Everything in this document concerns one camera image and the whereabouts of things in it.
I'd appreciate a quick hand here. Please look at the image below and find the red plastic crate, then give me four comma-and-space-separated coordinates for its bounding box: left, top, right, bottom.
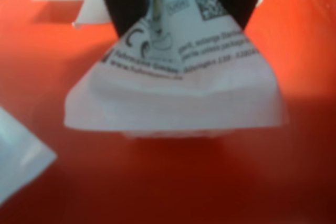
0, 0, 336, 224

